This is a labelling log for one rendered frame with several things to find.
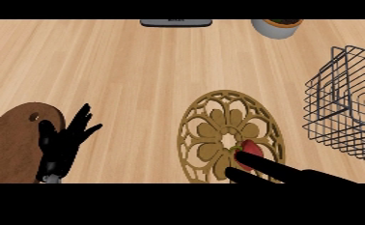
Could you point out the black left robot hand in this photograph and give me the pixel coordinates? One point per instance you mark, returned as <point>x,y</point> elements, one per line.
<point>61,145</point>

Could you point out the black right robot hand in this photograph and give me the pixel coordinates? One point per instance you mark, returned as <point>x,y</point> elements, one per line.
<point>280,170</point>

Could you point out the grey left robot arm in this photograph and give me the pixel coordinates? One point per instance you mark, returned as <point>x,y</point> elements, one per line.
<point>51,179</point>

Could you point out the red bell pepper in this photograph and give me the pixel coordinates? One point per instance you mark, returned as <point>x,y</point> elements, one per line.
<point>252,153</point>

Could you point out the round golden openwork placemat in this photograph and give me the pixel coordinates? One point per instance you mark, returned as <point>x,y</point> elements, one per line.
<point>224,132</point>

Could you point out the brown wooden cutting board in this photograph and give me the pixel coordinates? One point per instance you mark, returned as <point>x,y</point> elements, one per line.
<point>21,142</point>

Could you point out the grey plant pot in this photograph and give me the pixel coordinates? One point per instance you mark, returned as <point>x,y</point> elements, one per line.
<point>277,27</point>

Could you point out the dark grey flat appliance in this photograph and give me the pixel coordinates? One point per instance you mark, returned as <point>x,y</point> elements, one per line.
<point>176,22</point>

